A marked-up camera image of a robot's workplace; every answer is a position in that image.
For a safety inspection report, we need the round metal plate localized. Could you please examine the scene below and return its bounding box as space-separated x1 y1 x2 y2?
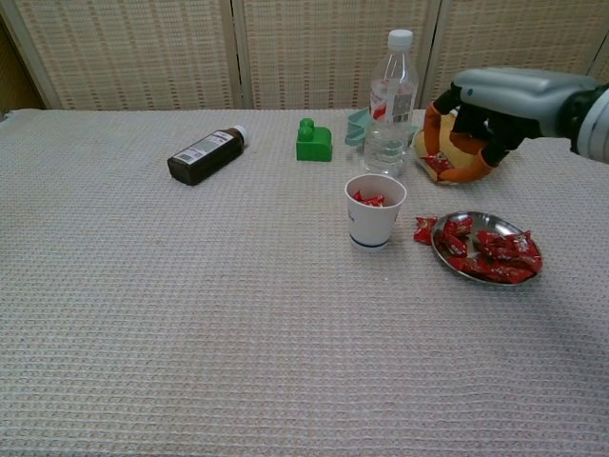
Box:
430 210 543 286

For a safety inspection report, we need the woven bamboo screen panel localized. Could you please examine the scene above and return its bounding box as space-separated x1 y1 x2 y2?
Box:
570 42 609 111
230 0 442 111
421 0 609 111
0 0 246 111

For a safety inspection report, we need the yellow plush toy striped shirt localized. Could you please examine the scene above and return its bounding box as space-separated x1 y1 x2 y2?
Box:
411 107 486 187

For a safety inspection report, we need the clear plastic water bottle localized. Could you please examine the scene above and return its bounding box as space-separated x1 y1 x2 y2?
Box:
362 29 420 178

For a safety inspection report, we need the brown medicine bottle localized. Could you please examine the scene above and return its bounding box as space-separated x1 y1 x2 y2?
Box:
166 124 249 187

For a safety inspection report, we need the silver orange-tipped right robot hand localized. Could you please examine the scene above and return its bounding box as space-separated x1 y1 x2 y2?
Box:
422 66 600 185

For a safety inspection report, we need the green toy building block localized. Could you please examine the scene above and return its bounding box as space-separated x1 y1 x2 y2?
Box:
295 117 334 163

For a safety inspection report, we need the white paper cup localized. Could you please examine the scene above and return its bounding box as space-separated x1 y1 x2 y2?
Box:
344 173 408 252

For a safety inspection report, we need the teal plastic dustpan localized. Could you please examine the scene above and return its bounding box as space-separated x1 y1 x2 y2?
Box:
344 107 420 148

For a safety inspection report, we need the beige woven table cloth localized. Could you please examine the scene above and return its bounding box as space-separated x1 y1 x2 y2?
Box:
0 108 609 457

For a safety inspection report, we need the brown wooden board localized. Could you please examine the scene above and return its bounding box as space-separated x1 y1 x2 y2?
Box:
0 23 47 113

